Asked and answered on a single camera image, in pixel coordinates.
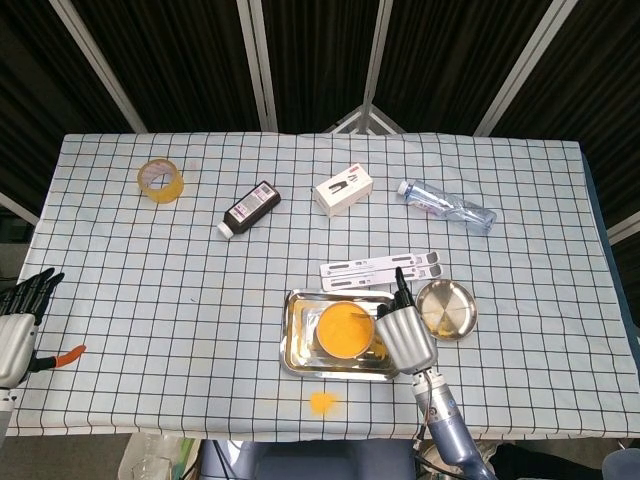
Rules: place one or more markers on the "yellow tape roll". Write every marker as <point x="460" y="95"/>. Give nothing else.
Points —
<point x="167" y="195"/>

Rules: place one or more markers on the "clear plastic water bottle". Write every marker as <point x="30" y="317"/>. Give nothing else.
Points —
<point x="460" y="210"/>

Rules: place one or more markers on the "beige bowl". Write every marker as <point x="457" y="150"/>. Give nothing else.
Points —
<point x="340" y="356"/>

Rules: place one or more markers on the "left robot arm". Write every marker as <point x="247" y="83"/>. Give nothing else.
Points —
<point x="4" y="412"/>

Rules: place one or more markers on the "white folding laptop stand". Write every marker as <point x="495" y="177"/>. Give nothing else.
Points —
<point x="360" y="266"/>

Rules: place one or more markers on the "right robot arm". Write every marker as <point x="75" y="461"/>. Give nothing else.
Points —
<point x="445" y="425"/>

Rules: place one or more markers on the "round steel plate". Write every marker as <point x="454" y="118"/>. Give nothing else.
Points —
<point x="450" y="312"/>

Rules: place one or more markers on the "brown bottle white cap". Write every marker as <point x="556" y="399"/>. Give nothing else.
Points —
<point x="250" y="212"/>

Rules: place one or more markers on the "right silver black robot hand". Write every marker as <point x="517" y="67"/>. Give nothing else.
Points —
<point x="407" y="340"/>

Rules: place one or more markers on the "clear plastic bag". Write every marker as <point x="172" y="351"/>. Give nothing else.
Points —
<point x="150" y="460"/>

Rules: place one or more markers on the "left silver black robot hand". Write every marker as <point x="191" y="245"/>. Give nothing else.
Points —
<point x="15" y="345"/>

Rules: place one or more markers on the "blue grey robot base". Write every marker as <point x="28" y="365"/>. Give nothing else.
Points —
<point x="310" y="462"/>

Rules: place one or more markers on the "checked light blue tablecloth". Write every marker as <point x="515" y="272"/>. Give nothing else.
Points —
<point x="150" y="300"/>

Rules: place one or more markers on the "dark folding screen white frame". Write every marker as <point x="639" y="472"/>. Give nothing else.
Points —
<point x="320" y="50"/>

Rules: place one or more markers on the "white cardboard box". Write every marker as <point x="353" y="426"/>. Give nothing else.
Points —
<point x="345" y="197"/>

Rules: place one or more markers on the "orange powder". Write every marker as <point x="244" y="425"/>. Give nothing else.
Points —
<point x="322" y="401"/>

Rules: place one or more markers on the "rectangular steel tray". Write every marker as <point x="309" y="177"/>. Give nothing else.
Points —
<point x="300" y="360"/>

